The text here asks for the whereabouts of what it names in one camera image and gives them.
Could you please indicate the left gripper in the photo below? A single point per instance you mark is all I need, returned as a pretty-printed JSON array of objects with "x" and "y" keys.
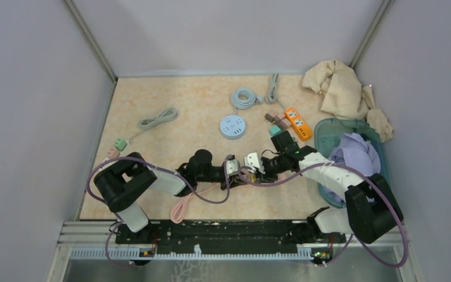
[{"x": 234, "y": 181}]

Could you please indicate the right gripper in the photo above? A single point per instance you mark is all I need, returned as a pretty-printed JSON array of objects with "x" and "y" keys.
[{"x": 266, "y": 178}]

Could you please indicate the pink power strip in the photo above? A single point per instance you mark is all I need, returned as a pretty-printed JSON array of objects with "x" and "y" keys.
[{"x": 244, "y": 176}]

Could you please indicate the teal plug adapter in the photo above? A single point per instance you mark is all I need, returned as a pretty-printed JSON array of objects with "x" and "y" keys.
[{"x": 274, "y": 130}]

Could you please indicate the round blue socket hub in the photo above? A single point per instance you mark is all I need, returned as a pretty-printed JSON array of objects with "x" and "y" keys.
[{"x": 232, "y": 127}]

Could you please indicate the orange power strip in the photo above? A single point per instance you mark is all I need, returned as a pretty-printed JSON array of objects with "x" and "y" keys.
[{"x": 298, "y": 124}]

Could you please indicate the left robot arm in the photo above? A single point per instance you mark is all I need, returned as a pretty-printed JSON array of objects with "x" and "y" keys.
[{"x": 122, "y": 180}]

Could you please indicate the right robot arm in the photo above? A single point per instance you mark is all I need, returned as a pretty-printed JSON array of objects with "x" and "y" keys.
[{"x": 371, "y": 209}]

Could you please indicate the teal plastic basket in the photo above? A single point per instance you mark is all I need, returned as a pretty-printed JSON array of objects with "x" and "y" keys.
[{"x": 328, "y": 134}]

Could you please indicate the lavender cloth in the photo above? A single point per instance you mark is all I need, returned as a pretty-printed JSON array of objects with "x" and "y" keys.
[{"x": 353, "y": 151}]

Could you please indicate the beige cloth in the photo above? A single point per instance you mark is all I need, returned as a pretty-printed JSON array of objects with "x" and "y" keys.
[{"x": 344, "y": 97}]

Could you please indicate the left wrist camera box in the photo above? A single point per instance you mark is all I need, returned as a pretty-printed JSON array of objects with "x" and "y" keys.
[{"x": 232, "y": 165}]

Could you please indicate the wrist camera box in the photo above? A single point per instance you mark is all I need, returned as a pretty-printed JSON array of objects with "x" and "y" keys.
[
  {"x": 254, "y": 163},
  {"x": 232, "y": 165}
]

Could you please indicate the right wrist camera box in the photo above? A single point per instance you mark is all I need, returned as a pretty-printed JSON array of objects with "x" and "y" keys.
[{"x": 254, "y": 163}]

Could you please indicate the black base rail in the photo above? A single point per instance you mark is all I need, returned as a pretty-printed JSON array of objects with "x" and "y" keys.
[{"x": 227, "y": 236}]

